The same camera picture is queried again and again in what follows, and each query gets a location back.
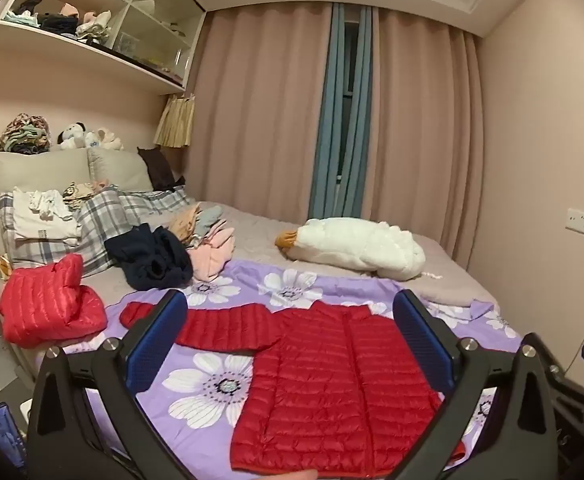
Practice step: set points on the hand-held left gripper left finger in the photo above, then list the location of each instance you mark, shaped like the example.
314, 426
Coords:
154, 347

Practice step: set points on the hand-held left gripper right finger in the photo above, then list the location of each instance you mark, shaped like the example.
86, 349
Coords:
421, 345

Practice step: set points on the red puffer jacket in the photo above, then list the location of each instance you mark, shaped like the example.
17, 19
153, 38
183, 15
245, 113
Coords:
47, 305
332, 385

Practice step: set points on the floral patterned small clothes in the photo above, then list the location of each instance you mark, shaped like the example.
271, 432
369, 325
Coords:
79, 192

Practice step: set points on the pile of mixed clothes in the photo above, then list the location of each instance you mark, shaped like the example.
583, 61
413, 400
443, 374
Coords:
24, 132

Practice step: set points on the pile of shelf clothes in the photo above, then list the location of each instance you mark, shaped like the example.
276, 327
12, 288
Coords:
62, 22

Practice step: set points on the navy blue garment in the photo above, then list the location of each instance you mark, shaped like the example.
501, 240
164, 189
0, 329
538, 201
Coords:
147, 260

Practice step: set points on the purple floral blanket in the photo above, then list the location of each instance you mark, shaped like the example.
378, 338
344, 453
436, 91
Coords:
207, 430

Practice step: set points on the pink fleece garment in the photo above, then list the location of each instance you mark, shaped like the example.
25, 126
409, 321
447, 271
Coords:
212, 260

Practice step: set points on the white goose plush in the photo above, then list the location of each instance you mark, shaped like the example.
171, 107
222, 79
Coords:
361, 247

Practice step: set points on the folded red puffer jacket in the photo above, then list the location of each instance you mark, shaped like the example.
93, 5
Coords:
47, 305

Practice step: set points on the orange beige garment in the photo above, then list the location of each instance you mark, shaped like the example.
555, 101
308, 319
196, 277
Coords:
184, 225

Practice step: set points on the grey garment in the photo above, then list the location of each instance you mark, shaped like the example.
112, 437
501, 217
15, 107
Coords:
209, 215

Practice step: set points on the white cloth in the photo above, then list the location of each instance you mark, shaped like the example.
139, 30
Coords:
37, 222

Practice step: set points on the smartphone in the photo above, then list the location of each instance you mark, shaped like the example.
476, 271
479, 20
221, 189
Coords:
4, 435

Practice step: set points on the dark brown cloth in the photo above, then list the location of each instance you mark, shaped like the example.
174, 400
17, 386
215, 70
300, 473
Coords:
157, 167

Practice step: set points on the pink curtain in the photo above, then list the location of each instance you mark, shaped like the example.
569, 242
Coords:
421, 135
257, 110

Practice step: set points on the large beige headboard cushion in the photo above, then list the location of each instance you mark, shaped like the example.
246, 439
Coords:
37, 170

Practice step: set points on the beige pleated skirt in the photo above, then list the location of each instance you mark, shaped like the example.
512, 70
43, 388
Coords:
174, 122

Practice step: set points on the panda plush toy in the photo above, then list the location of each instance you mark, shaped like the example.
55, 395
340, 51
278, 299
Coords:
74, 132

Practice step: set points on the teal curtain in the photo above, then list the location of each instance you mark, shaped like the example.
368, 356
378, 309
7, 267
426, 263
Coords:
329, 110

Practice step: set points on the window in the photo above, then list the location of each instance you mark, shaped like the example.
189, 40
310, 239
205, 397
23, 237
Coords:
350, 60

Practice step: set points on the white wall shelf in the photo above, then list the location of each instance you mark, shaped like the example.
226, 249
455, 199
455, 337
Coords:
62, 42

